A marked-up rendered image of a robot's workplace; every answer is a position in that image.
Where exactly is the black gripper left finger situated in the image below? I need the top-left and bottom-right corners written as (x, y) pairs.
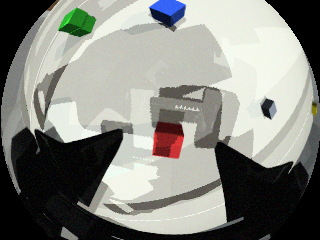
top-left (33, 129), bottom-right (123, 207)

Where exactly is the small yellow block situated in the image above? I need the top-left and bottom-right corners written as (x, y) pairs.
top-left (312, 101), bottom-right (317, 116)

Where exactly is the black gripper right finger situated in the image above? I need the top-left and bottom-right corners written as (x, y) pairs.
top-left (215, 141), bottom-right (293, 223)

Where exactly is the green block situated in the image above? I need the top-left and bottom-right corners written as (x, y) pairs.
top-left (59, 8), bottom-right (88, 33)
top-left (69, 15), bottom-right (96, 37)

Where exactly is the blue block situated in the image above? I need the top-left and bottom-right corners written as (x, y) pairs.
top-left (148, 0), bottom-right (187, 27)

